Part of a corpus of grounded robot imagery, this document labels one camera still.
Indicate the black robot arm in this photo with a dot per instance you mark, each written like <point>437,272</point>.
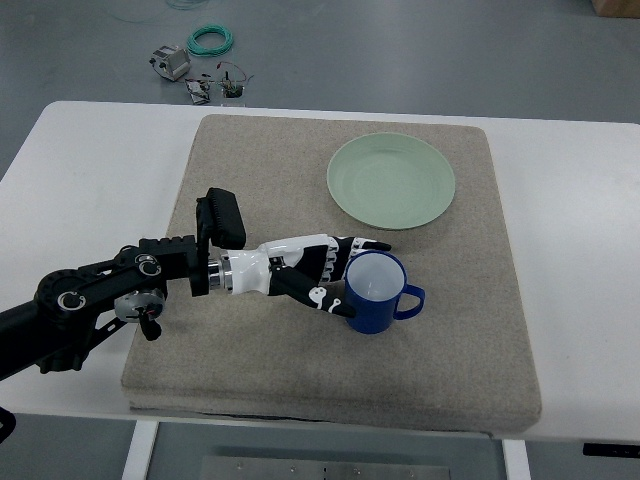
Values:
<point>57,329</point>

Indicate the small grey metal box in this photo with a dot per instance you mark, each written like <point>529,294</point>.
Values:
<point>170,62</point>

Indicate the black table control panel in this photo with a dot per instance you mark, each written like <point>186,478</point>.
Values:
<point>610,450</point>

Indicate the cardboard box corner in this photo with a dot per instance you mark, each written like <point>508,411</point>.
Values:
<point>617,8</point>

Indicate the white table leg frame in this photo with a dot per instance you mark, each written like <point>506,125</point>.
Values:
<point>145,432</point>

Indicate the dark foil packet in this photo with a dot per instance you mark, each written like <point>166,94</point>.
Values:
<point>198,90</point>

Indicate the light green plate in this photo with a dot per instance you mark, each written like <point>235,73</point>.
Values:
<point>391,181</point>

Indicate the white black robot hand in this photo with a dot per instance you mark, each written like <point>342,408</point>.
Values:
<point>298,267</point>

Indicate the small circuit board with wires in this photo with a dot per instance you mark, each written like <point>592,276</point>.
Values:
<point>230,79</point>

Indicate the grey metal base plate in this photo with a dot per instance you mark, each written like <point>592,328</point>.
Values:
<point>225,467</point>

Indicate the blue enamel mug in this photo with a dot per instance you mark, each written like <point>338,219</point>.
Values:
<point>376,286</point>

